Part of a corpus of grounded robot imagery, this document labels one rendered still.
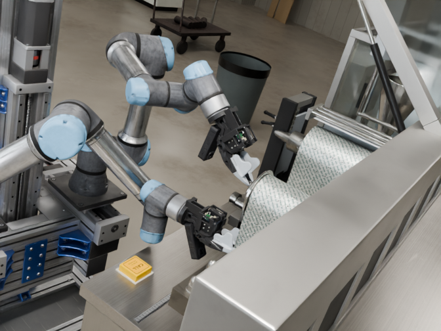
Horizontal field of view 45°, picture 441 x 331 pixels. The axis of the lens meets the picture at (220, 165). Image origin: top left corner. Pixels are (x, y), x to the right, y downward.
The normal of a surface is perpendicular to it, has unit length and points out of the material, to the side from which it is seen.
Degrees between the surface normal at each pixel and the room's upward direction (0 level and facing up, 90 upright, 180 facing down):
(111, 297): 0
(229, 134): 90
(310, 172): 92
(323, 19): 90
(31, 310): 0
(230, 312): 90
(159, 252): 0
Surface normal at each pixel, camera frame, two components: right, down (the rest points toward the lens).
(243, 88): 0.07, 0.54
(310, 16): -0.67, 0.18
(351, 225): 0.25, -0.87
